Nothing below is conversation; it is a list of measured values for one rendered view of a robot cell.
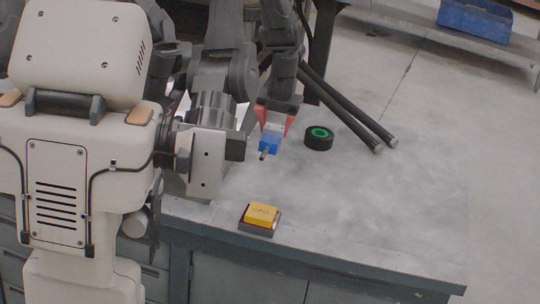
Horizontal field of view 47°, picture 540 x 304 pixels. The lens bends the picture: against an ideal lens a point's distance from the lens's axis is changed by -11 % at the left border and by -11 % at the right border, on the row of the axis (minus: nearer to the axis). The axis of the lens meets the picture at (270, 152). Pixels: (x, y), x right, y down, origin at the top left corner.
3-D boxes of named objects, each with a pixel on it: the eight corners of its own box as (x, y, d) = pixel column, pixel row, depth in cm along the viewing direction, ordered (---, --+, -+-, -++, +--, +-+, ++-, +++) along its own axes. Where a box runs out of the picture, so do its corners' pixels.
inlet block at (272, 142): (270, 172, 152) (274, 151, 149) (248, 166, 152) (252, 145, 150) (283, 146, 163) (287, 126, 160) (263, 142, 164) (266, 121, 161)
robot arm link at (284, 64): (271, 50, 147) (296, 55, 146) (278, 41, 153) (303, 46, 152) (267, 79, 151) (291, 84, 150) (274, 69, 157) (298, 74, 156)
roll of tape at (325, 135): (322, 134, 193) (325, 123, 191) (337, 149, 187) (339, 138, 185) (298, 138, 189) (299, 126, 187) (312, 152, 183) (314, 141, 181)
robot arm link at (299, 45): (257, 26, 147) (296, 25, 144) (270, 14, 157) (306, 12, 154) (263, 78, 152) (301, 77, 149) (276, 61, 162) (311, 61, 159)
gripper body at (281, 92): (260, 93, 159) (264, 63, 156) (303, 102, 158) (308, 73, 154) (253, 103, 153) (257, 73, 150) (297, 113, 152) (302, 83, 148)
